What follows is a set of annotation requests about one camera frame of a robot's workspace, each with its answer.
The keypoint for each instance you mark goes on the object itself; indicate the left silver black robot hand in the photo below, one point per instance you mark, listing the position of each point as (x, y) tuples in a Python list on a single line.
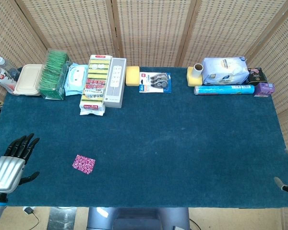
[(7, 172)]

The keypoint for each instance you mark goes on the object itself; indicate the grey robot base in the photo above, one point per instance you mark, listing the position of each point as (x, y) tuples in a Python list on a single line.
[(136, 219)]

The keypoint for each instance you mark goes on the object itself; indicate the grey metal floor plate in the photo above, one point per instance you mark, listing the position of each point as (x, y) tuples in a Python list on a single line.
[(62, 219)]

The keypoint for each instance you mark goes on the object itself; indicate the white bottle red label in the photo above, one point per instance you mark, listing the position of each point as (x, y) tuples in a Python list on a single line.
[(2, 80)]

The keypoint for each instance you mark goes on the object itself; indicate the beige lidded food container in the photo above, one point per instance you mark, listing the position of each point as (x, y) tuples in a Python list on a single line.
[(27, 80)]

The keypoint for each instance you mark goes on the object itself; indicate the small purple box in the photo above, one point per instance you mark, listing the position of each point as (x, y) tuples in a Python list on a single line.
[(264, 89)]

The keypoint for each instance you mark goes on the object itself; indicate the green tea bag box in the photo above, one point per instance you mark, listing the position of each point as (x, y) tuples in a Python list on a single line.
[(52, 76)]

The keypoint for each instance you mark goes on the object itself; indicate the clear water bottle white cap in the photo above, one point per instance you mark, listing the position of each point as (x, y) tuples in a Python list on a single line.
[(5, 64)]

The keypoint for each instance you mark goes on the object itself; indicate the light blue wet wipes pack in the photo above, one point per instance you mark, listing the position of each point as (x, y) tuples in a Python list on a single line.
[(74, 79)]

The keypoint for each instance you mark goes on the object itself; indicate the small black box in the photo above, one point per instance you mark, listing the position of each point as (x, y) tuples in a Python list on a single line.
[(257, 76)]

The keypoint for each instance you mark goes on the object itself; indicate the blue plastic wrap roll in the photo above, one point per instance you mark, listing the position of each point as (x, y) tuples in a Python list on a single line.
[(224, 89)]

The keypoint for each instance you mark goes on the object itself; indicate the yellow green sponge multipack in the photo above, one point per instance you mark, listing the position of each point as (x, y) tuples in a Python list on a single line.
[(94, 86)]

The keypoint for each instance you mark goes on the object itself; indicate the white blue tissue pack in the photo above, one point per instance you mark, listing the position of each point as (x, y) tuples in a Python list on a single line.
[(224, 70)]

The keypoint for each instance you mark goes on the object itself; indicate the dark blue table mat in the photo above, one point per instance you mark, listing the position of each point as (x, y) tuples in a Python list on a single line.
[(158, 143)]

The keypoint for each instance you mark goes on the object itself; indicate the white power strip box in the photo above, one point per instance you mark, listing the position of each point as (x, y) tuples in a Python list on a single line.
[(115, 83)]

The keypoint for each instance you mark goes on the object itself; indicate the yellow sponge green underside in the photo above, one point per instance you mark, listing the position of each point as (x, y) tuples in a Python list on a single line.
[(193, 80)]

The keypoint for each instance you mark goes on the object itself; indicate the white paper roll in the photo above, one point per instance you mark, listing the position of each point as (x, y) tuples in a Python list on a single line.
[(198, 70)]

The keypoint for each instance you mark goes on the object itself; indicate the plain yellow sponge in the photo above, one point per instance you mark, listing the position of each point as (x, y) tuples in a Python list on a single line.
[(132, 76)]

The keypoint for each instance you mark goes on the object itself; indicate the correction tape blister pack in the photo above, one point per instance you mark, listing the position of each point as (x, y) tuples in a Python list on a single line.
[(156, 82)]

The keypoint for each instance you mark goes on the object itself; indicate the wicker folding screen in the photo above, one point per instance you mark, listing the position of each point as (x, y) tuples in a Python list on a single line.
[(153, 28)]

